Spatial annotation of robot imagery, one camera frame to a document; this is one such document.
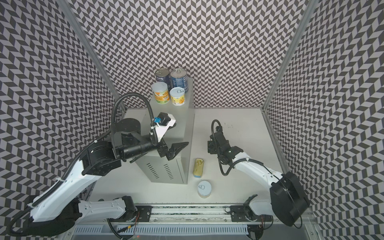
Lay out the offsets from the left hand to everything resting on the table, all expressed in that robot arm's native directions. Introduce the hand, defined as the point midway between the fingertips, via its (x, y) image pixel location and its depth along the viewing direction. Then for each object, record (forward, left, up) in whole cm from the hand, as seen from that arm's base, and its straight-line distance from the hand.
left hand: (179, 135), depth 54 cm
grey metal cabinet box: (-5, +3, -20) cm, 21 cm away
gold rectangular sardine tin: (+5, -6, -44) cm, 45 cm away
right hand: (+12, -16, -31) cm, 37 cm away
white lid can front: (-9, -9, -36) cm, 38 cm away
